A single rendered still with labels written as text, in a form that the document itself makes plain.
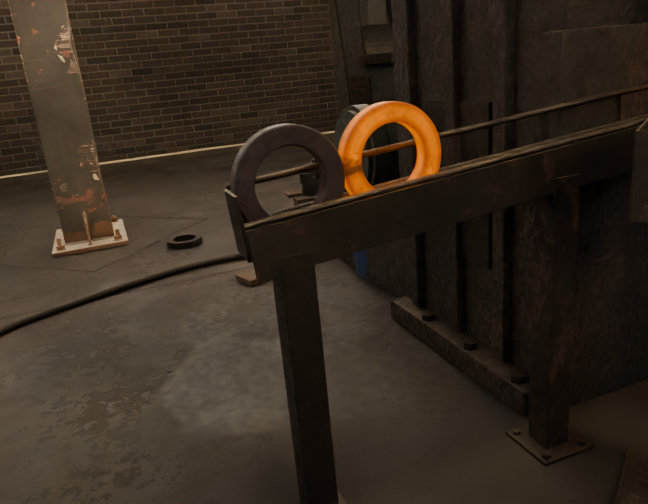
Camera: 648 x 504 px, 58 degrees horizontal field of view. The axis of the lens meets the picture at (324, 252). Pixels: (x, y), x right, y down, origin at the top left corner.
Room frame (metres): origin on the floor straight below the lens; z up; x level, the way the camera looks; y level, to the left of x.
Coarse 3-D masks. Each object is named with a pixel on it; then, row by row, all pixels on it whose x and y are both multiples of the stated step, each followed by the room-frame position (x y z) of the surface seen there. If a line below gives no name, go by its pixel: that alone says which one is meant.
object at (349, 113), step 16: (352, 112) 2.37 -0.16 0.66; (336, 128) 2.52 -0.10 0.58; (384, 128) 2.30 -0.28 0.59; (336, 144) 2.53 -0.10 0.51; (368, 144) 2.25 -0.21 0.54; (384, 144) 2.25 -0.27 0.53; (368, 160) 2.24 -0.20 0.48; (384, 160) 2.24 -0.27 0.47; (368, 176) 2.26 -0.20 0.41; (384, 176) 2.26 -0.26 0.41; (400, 240) 1.94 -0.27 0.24; (352, 256) 2.34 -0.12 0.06; (368, 256) 2.19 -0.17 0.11; (384, 256) 2.06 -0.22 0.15; (400, 256) 1.94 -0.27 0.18; (368, 272) 2.20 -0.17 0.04; (384, 272) 2.06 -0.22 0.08; (400, 272) 1.94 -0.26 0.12; (384, 288) 2.08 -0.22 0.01; (400, 288) 1.95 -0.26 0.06
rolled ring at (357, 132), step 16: (368, 112) 0.97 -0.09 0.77; (384, 112) 0.98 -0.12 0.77; (400, 112) 0.99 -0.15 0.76; (416, 112) 1.00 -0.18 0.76; (352, 128) 0.96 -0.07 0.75; (368, 128) 0.97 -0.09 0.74; (416, 128) 1.00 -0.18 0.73; (432, 128) 1.01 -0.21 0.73; (352, 144) 0.96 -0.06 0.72; (416, 144) 1.03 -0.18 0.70; (432, 144) 1.01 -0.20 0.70; (352, 160) 0.96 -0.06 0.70; (416, 160) 1.03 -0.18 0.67; (432, 160) 1.01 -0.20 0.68; (352, 176) 0.96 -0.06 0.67; (416, 176) 1.01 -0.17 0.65; (352, 192) 0.96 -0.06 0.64
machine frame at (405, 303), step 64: (448, 0) 1.52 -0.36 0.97; (512, 0) 1.32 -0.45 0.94; (576, 0) 1.28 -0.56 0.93; (640, 0) 1.34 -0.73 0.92; (448, 64) 1.52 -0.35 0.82; (512, 64) 1.32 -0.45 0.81; (576, 64) 1.21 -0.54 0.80; (640, 64) 1.27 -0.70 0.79; (448, 128) 1.53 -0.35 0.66; (512, 128) 1.33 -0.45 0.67; (576, 128) 1.21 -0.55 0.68; (448, 256) 1.54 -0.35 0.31; (512, 256) 1.33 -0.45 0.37; (640, 256) 1.29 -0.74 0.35; (448, 320) 1.60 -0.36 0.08; (512, 320) 1.33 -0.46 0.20; (576, 320) 1.22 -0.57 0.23; (640, 320) 1.29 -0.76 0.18; (512, 384) 1.24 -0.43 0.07; (576, 384) 1.23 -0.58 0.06
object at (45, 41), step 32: (32, 0) 3.14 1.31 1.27; (64, 0) 3.18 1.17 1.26; (32, 32) 3.13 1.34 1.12; (64, 32) 3.16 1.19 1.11; (32, 64) 3.12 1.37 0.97; (64, 64) 3.16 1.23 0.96; (32, 96) 3.10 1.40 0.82; (64, 96) 3.15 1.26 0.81; (64, 128) 3.14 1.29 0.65; (64, 160) 3.13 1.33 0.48; (96, 160) 3.15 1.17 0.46; (64, 192) 3.12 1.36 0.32; (96, 192) 3.17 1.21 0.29; (64, 224) 3.11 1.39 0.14; (96, 224) 3.16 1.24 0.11
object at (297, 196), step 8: (312, 160) 3.06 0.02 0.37; (304, 176) 3.22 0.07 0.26; (312, 176) 3.20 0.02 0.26; (320, 176) 3.02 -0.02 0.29; (304, 184) 3.26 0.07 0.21; (312, 184) 3.22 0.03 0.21; (288, 192) 3.39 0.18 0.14; (296, 192) 3.37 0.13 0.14; (304, 192) 3.26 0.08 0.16; (312, 192) 3.22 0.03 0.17; (296, 200) 3.18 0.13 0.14; (304, 200) 3.17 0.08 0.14; (312, 200) 3.18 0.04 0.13
